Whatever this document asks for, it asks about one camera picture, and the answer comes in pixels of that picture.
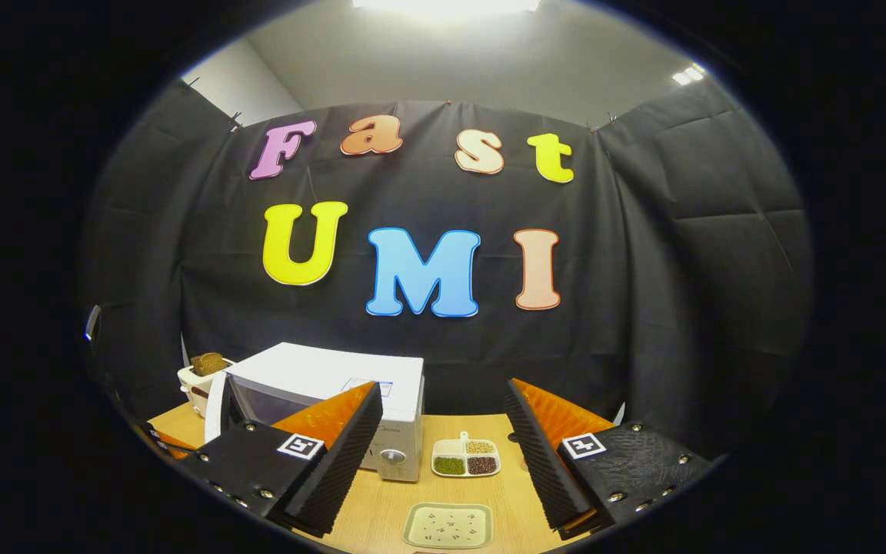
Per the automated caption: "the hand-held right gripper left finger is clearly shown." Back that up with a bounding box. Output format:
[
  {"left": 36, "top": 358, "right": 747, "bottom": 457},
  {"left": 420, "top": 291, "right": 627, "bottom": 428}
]
[{"left": 176, "top": 382, "right": 384, "bottom": 538}]

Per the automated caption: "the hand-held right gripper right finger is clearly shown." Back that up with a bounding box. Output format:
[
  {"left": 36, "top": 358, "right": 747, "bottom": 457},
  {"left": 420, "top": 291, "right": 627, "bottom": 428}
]
[{"left": 505, "top": 379, "right": 717, "bottom": 539}]

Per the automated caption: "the white microwave oven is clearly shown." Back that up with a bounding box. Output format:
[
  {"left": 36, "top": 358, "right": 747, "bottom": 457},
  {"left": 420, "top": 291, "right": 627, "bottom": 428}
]
[{"left": 205, "top": 342, "right": 426, "bottom": 483}]

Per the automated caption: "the white toaster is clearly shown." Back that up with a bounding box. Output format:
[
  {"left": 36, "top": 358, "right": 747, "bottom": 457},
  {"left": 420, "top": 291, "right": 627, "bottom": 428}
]
[{"left": 178, "top": 362, "right": 236, "bottom": 419}]

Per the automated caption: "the divided dish of beans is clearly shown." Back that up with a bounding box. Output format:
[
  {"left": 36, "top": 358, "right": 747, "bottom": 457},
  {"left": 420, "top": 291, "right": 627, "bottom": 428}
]
[{"left": 431, "top": 431, "right": 502, "bottom": 478}]

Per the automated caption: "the brown toast slice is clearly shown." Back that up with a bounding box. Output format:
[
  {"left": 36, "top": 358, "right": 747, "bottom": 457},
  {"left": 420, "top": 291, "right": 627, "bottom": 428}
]
[{"left": 190, "top": 352, "right": 228, "bottom": 378}]

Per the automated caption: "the pale green square plate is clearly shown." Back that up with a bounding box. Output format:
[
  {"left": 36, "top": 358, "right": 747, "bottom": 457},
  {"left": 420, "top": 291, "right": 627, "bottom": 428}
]
[{"left": 402, "top": 502, "right": 494, "bottom": 549}]

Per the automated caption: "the large ceiling light panel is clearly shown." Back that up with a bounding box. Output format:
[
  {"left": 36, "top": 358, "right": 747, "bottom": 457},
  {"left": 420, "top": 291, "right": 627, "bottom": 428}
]
[{"left": 352, "top": 0, "right": 540, "bottom": 20}]

